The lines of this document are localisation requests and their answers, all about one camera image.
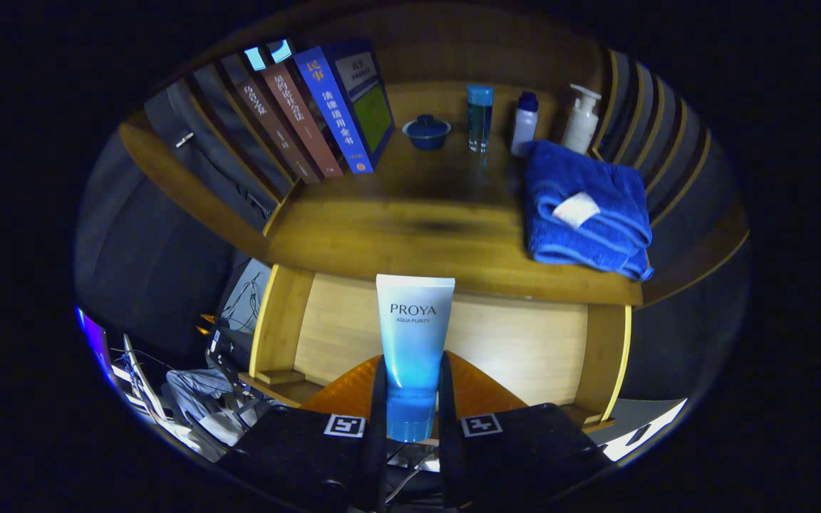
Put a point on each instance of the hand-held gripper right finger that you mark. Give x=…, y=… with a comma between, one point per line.
x=447, y=463

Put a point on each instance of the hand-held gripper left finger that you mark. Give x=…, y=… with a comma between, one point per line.
x=376, y=463

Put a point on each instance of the blue and white tube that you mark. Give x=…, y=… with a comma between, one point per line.
x=414, y=342

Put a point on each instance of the wooden drawer with black knob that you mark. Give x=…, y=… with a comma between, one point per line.
x=510, y=335

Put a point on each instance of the wooden countertop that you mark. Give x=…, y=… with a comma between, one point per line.
x=410, y=206

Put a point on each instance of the wooden cabinet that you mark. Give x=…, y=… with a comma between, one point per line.
x=182, y=189

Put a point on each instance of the gray cloth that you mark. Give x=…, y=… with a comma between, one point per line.
x=197, y=399

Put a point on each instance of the black backdrop cloth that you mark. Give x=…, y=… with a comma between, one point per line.
x=140, y=271

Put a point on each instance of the folded blue towel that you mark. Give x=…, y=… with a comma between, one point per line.
x=581, y=178

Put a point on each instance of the dark blue lidded teacup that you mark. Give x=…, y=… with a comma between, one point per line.
x=426, y=132

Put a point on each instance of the clear blue bottle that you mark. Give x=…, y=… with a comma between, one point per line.
x=479, y=117

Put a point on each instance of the white bottle with blue cap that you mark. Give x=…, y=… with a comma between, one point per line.
x=524, y=125

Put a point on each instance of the thick brown book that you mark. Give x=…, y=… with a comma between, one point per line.
x=303, y=117

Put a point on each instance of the thin brown book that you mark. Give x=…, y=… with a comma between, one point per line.
x=271, y=125

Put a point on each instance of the blue book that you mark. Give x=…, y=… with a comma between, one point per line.
x=336, y=107

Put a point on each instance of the white pump bottle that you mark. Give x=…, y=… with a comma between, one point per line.
x=581, y=121

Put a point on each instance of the white clip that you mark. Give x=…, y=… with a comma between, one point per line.
x=184, y=139

